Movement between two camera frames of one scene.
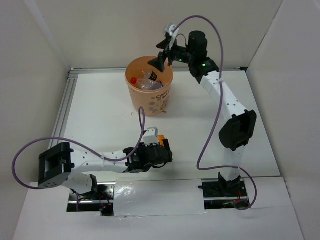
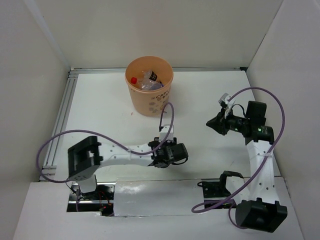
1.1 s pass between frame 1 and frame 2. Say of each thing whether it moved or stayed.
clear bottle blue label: stayed
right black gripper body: moved
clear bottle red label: stayed
